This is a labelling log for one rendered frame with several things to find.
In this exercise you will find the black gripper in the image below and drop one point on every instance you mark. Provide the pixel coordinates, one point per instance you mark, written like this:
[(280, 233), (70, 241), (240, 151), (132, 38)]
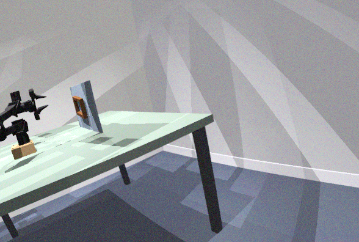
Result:
[(37, 111)]

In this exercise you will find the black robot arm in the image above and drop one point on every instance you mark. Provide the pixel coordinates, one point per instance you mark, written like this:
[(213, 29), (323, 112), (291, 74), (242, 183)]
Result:
[(19, 127)]

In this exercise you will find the brown wooden picture frame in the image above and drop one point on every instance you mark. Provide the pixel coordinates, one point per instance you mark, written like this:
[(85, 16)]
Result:
[(80, 107)]

